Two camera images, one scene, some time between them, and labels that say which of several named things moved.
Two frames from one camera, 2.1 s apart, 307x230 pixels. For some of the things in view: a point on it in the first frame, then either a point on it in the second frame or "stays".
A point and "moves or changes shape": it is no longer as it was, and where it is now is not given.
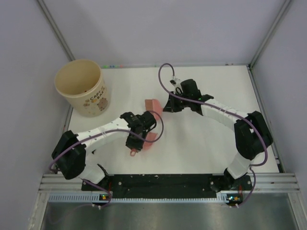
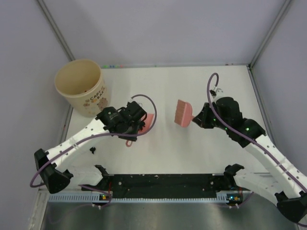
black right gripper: (171, 106) to (201, 119)
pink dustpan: (150, 136) moves or changes shape
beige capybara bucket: (81, 81) stays
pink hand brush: (154, 105) to (183, 113)
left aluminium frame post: (56, 30) stays
